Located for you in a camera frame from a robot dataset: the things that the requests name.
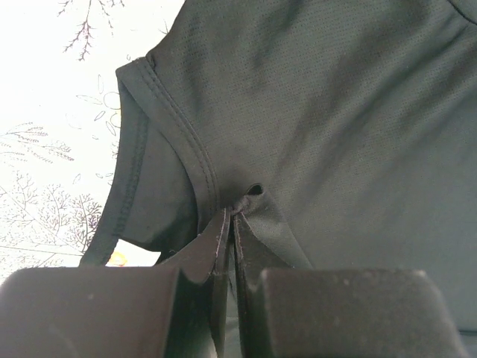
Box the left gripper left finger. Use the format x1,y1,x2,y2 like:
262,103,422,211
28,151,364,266
1,209,230,357

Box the black t shirt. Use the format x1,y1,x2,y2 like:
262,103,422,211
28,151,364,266
81,1,476,356

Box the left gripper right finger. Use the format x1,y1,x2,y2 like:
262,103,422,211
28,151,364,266
234,216,469,357

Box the floral table mat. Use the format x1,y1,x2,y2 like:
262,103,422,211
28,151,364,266
1,1,182,278

